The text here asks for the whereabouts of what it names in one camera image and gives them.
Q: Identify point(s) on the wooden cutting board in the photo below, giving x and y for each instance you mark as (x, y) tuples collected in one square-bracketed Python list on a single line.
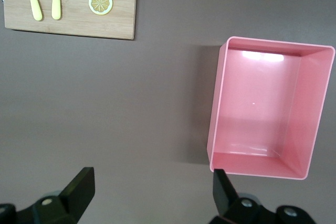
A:
[(78, 24)]

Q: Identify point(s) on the pink plastic bin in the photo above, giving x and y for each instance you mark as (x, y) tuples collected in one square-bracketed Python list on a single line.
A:
[(262, 103)]

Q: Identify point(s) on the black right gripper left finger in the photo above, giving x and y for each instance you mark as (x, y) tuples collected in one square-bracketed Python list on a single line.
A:
[(78, 190)]

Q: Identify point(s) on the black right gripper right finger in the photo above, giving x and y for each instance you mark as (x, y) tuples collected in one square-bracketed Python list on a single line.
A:
[(223, 195)]

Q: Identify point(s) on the yellow lemon slice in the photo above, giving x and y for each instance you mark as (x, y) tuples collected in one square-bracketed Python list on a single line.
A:
[(100, 2)]

